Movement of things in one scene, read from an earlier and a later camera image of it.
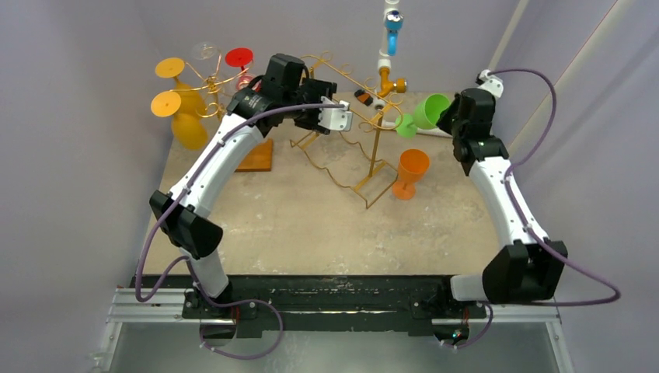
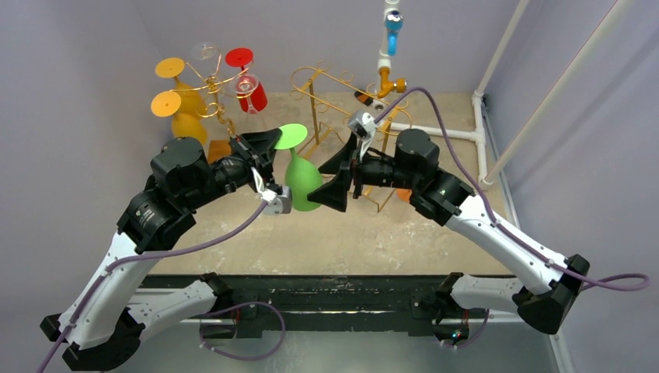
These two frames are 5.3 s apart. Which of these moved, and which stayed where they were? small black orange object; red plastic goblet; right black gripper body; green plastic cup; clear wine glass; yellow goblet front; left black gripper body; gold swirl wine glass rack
Moved: green plastic cup; left black gripper body; right black gripper body
Stayed: red plastic goblet; gold swirl wine glass rack; clear wine glass; small black orange object; yellow goblet front
